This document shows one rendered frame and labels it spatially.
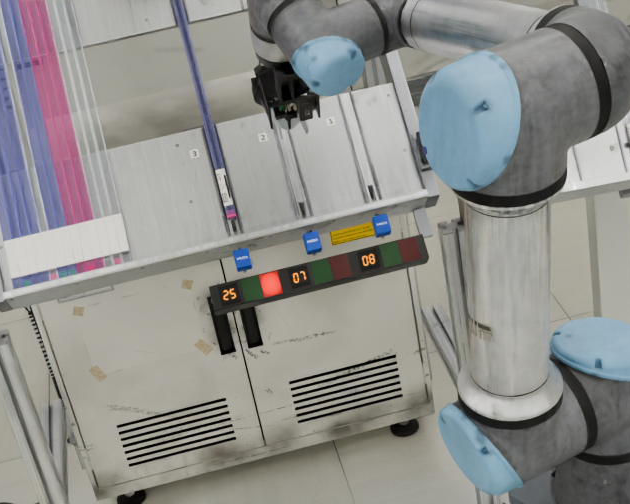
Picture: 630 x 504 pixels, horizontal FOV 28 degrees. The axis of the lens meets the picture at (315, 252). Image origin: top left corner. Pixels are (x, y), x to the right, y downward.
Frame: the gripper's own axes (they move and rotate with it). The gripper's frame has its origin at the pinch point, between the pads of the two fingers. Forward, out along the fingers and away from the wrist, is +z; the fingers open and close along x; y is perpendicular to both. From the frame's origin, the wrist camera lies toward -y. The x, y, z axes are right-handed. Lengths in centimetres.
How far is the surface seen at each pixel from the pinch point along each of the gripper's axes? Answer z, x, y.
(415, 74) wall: 171, 61, -127
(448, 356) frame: 58, 21, 18
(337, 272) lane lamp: 20.1, 2.6, 15.7
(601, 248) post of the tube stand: 40, 50, 13
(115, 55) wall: 147, -29, -142
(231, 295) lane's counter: 20.0, -13.9, 15.2
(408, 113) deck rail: 12.5, 19.8, -4.6
